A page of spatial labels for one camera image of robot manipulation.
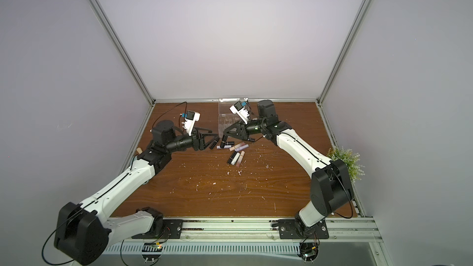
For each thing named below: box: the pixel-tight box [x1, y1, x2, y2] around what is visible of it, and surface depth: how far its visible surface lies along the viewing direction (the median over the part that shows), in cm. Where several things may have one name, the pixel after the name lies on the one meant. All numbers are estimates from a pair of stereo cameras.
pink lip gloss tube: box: [235, 150, 246, 167], surface depth 94 cm
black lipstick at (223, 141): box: [219, 134, 228, 149], surface depth 74 cm
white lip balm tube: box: [230, 152, 241, 166], surface depth 94 cm
